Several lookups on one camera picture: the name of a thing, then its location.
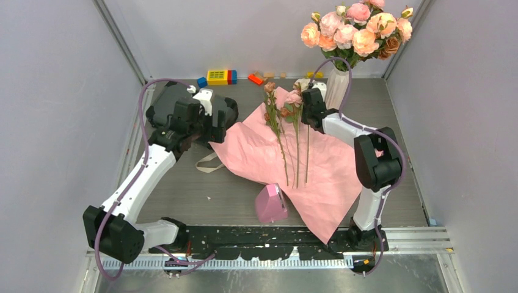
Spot red blue toy block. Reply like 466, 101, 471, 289
227, 70, 238, 85

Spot peach pink flowers in vase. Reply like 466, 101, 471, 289
301, 1, 414, 72

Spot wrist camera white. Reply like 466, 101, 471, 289
187, 85, 214, 116
312, 81, 327, 101

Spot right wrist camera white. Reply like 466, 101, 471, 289
312, 81, 327, 101

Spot pink paper bouquet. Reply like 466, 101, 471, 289
212, 101, 362, 244

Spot dark grey hard case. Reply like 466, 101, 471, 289
145, 81, 239, 129

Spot orange red toy block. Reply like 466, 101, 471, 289
247, 74, 263, 85

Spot pink rose flower stem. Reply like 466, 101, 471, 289
280, 89, 302, 188

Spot white ribbed vase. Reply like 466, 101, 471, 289
324, 68, 350, 109

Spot white rose flower stem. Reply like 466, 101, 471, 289
293, 78, 310, 184

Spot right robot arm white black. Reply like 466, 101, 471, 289
302, 85, 404, 251

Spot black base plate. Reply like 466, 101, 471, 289
163, 225, 389, 261

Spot brown bud flower stem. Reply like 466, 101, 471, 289
263, 82, 290, 185

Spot small yellow toy block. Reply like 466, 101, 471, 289
306, 71, 324, 79

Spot cream printed ribbon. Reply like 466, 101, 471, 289
195, 152, 225, 173

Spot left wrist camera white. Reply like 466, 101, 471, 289
187, 85, 214, 116

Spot aluminium frame rail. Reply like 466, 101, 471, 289
86, 230, 454, 271

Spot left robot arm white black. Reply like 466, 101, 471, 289
82, 98, 236, 264

